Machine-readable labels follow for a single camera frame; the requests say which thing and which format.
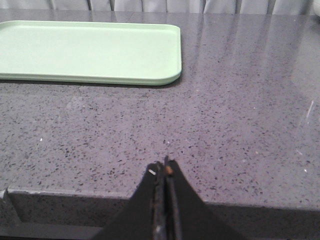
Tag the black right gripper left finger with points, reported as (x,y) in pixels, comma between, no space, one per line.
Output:
(143,217)

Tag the light green plastic tray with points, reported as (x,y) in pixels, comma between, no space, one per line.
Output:
(90,52)

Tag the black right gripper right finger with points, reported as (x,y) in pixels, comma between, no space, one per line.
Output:
(189,218)

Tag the grey pleated curtain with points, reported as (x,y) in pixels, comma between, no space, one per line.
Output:
(264,7)

